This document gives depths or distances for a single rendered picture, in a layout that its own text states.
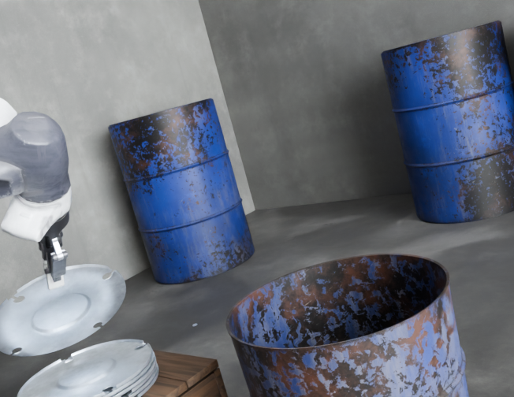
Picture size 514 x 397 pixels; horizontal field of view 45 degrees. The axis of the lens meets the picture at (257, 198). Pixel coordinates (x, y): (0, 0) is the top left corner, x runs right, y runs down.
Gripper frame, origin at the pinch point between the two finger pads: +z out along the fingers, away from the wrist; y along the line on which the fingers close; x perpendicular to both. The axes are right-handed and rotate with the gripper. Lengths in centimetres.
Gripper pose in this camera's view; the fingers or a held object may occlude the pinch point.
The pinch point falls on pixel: (54, 273)
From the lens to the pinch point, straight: 128.0
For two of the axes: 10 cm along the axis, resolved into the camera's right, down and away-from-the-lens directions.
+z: -1.7, 6.6, 7.3
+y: -5.1, -7.0, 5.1
